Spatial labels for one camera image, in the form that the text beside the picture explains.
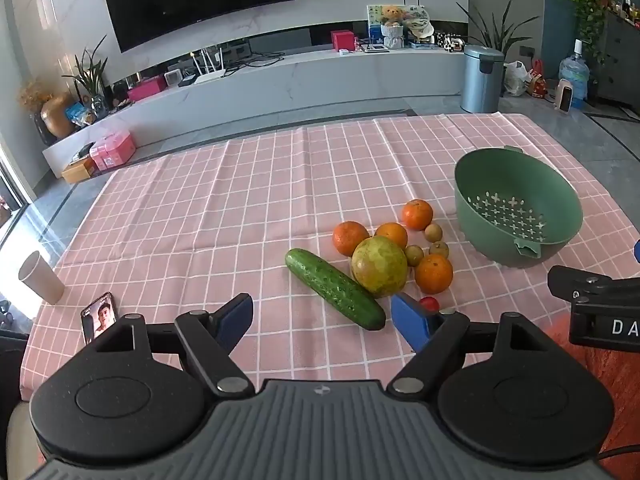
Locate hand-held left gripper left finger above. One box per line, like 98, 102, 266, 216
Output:
95, 293, 254, 397

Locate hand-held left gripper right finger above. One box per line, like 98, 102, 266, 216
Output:
387, 294, 548, 395

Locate orange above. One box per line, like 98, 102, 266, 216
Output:
414, 254, 454, 295
332, 221, 371, 257
375, 222, 409, 251
401, 199, 434, 231

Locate yellow-green pomelo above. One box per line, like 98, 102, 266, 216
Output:
351, 237, 410, 298

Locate green cucumber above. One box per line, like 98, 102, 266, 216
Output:
285, 248, 387, 331

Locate green colander bowl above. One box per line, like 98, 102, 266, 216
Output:
454, 146, 584, 269

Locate person's right forearm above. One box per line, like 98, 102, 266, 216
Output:
545, 320, 640, 461

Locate pink checked tablecloth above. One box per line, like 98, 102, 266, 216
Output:
20, 110, 640, 401

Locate black smartphone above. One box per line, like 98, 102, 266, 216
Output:
81, 291, 118, 345

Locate small pink heater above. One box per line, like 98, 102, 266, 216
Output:
555, 79, 575, 113

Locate blue water jug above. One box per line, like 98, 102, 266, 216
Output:
558, 40, 591, 111

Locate dark grey cabinet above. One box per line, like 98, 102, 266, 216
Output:
595, 10, 640, 108

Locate red gift bag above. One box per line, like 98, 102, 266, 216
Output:
530, 59, 548, 98

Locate white paper cup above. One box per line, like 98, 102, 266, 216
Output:
18, 251, 66, 306

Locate pink storage boxes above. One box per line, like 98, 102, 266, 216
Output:
90, 130, 137, 171

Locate white plastic bag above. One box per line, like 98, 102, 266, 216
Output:
502, 60, 531, 97

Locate cardboard box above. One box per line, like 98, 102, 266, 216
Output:
61, 156, 98, 183

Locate grey pedal trash can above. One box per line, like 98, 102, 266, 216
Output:
460, 45, 506, 113

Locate white router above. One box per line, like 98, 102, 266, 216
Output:
192, 47, 226, 85

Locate magenta box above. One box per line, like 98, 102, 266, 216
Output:
127, 76, 166, 103

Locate white television console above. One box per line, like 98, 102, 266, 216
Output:
42, 50, 471, 181

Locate trailing green plant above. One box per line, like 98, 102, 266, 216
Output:
557, 0, 613, 63

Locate spiky green potted plant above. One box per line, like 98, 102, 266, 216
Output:
457, 0, 526, 61

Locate brown vase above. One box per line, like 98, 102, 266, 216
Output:
41, 92, 76, 140

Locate black-and-white cow figurines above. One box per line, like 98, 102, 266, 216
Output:
435, 31, 466, 52

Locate teddy bear bouquet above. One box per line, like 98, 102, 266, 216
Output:
379, 4, 407, 51

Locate round paper fan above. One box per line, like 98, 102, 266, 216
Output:
405, 7, 435, 43

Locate dried flower bunch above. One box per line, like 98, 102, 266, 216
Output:
19, 80, 53, 146

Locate black television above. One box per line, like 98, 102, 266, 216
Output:
100, 0, 297, 53

